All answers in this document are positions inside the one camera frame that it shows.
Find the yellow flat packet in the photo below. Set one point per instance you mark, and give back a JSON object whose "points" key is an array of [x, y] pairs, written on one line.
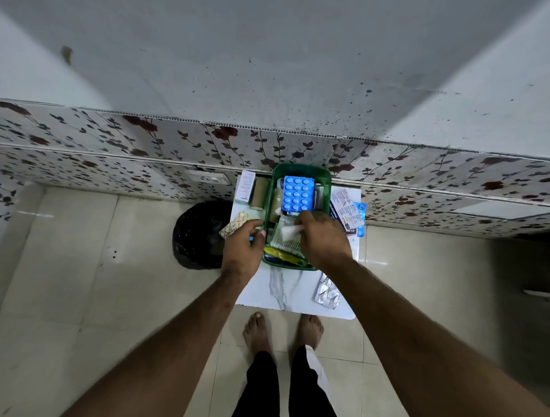
{"points": [[283, 255]]}

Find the silver tablet blister strip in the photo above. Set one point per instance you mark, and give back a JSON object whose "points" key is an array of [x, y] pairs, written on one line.
{"points": [[327, 293]]}

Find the person's right hand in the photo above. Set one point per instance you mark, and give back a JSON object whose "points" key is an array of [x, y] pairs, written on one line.
{"points": [[324, 242]]}

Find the person's left forearm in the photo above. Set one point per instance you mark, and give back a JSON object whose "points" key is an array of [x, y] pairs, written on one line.
{"points": [[172, 348]]}

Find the person's left hand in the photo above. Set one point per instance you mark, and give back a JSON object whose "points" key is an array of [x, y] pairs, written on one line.
{"points": [[240, 253]]}

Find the person's right fingers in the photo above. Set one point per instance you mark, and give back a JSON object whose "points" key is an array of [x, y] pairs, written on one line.
{"points": [[306, 218]]}

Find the green plastic basket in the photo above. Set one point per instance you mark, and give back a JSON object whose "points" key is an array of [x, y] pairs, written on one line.
{"points": [[270, 215]]}

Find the white wall socket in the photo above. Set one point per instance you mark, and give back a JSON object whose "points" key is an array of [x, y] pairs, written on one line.
{"points": [[209, 177]]}

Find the light blue blister strip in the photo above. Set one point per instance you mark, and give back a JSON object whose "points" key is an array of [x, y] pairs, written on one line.
{"points": [[361, 220]]}

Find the tan bandage roll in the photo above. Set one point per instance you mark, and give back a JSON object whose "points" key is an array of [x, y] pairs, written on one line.
{"points": [[275, 205]]}

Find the person's left foot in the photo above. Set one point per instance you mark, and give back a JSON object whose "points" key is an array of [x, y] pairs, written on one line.
{"points": [[257, 334]]}

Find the person's right foot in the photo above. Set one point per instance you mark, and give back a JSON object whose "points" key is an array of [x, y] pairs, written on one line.
{"points": [[310, 330]]}

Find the beige tablet blister strip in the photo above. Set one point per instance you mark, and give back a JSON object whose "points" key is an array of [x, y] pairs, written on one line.
{"points": [[234, 225]]}

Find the white gauze packet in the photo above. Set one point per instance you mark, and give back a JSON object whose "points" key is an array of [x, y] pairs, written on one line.
{"points": [[288, 234]]}

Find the brown bandage roll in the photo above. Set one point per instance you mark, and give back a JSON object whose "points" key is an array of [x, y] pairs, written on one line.
{"points": [[259, 193]]}

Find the blue tablet blister pack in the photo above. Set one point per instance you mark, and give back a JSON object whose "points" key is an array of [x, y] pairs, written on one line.
{"points": [[298, 193]]}

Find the person's left thumb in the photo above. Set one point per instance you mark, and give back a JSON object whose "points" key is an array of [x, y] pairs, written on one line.
{"points": [[260, 241]]}

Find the person's right forearm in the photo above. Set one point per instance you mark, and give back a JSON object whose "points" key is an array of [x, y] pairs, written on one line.
{"points": [[412, 343]]}

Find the white medicine box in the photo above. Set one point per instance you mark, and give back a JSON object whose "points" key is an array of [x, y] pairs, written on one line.
{"points": [[245, 185]]}

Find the person's foot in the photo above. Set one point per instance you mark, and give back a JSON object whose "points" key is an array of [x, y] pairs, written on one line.
{"points": [[257, 334], [310, 330]]}

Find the black garbage bag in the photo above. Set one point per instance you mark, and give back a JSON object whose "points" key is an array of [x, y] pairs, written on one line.
{"points": [[197, 235]]}

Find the black trousers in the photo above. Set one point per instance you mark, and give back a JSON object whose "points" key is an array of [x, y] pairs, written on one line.
{"points": [[275, 386]]}

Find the white printed blister strip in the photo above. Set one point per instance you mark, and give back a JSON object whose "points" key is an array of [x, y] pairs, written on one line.
{"points": [[346, 210]]}

